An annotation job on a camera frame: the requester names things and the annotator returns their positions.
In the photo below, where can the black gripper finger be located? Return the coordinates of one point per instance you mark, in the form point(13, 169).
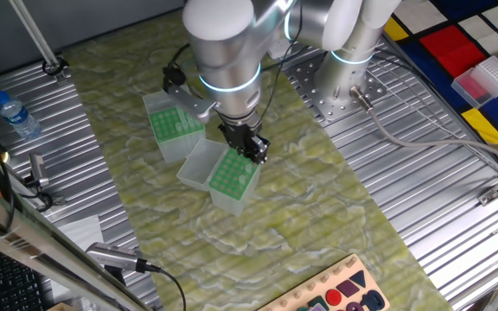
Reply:
point(263, 147)
point(252, 154)

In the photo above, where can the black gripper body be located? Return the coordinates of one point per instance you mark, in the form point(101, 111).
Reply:
point(238, 136)

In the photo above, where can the clear tip box green rack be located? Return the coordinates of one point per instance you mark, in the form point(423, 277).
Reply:
point(167, 129)
point(199, 166)

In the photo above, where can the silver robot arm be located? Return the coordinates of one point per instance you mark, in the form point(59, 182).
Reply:
point(227, 52)

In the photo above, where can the green marble pattern mat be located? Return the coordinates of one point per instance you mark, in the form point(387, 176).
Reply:
point(275, 194)

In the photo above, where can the teal puzzle piece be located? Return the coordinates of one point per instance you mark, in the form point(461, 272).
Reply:
point(317, 301)

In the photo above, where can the navy triangle puzzle piece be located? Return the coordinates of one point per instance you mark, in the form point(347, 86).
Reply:
point(359, 278)

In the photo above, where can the red circle puzzle piece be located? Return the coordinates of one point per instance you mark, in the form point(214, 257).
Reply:
point(333, 297)

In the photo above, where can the purple square puzzle piece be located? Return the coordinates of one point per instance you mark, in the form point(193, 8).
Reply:
point(347, 288)

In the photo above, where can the lilac puzzle piece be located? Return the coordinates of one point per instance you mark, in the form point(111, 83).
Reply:
point(319, 308)

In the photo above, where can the wooden shape puzzle board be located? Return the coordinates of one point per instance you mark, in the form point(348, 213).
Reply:
point(376, 286)

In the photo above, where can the blue rounded puzzle piece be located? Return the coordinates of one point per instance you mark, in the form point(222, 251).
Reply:
point(365, 298)

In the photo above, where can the white paper sheet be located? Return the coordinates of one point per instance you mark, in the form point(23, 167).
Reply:
point(82, 233)

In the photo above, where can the magenta round puzzle piece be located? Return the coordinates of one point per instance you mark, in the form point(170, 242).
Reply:
point(355, 307)

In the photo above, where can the black pole base clamp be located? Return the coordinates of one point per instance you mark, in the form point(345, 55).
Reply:
point(54, 67)

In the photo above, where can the colour block patterned mat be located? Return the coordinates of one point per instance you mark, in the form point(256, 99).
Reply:
point(452, 52)

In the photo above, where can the clear water bottle blue cap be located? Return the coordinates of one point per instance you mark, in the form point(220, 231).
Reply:
point(17, 116)

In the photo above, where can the slanted aluminium pole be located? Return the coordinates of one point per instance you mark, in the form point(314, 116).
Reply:
point(35, 34)

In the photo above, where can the clear box white tip rack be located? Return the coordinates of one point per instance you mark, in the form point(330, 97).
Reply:
point(495, 75)

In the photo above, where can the small brown cardboard box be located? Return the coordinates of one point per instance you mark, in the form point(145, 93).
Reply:
point(61, 307)

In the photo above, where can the black keyboard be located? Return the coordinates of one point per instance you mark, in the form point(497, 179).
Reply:
point(7, 285)

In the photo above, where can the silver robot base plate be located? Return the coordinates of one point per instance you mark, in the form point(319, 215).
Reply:
point(324, 110)

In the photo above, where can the silver depth camera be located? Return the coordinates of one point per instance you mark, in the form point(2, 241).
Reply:
point(113, 255)

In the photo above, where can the silver camera on black clamp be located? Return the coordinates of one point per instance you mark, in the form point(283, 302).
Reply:
point(38, 168)

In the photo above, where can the aluminium frame beam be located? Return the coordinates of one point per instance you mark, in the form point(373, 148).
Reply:
point(24, 235)

